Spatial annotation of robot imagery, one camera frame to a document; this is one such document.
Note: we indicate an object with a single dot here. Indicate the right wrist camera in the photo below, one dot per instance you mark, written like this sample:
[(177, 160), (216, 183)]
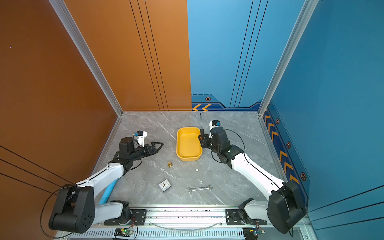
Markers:
[(213, 124)]

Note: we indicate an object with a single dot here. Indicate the aluminium corner post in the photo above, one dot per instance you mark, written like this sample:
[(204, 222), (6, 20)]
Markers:
[(76, 36), (292, 43)]

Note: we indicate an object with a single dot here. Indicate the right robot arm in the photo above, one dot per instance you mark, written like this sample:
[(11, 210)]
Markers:
[(285, 206)]

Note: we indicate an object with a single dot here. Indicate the left aluminium corner post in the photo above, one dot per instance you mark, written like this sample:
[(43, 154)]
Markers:
[(76, 36)]

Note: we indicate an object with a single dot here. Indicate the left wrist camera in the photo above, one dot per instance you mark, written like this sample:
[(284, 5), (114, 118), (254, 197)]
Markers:
[(139, 137)]

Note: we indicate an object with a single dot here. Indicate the right circuit board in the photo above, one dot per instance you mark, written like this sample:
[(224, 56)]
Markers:
[(252, 233)]

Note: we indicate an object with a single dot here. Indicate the left circuit board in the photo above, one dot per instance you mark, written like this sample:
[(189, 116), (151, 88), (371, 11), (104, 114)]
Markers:
[(123, 233)]

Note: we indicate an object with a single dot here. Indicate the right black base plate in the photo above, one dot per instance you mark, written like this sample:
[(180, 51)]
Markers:
[(238, 217)]

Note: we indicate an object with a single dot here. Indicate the right aluminium corner post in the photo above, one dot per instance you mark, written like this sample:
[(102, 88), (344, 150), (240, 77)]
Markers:
[(292, 43)]

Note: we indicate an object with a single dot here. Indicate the yellow plastic bin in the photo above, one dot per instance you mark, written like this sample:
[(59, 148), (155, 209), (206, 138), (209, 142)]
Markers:
[(188, 145)]

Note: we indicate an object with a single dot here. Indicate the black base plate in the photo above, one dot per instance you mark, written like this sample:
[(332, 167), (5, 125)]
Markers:
[(238, 217), (136, 217)]

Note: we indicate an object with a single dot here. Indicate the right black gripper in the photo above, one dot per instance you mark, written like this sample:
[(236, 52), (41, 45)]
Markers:
[(204, 142)]

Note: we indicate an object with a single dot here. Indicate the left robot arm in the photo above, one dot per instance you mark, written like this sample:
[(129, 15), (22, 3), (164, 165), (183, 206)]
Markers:
[(75, 210)]

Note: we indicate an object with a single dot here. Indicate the aluminium front rail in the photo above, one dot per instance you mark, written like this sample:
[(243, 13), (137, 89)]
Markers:
[(190, 223)]

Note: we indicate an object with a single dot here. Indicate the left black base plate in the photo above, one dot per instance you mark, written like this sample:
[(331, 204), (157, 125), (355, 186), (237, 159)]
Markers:
[(136, 217)]

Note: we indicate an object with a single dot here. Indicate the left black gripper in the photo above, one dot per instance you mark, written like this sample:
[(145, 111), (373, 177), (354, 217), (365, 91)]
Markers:
[(153, 149)]

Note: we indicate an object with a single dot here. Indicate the circuit board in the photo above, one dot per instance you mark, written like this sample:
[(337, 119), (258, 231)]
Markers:
[(123, 233), (252, 233)]

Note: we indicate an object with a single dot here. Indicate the silver open-end wrench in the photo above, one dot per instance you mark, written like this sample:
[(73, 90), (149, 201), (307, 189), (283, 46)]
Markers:
[(190, 190)]

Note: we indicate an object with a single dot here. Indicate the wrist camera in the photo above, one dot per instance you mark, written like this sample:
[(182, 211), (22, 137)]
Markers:
[(139, 137), (213, 124)]

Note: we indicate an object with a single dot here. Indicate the small white square clock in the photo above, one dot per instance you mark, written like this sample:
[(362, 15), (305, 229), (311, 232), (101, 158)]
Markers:
[(165, 185)]

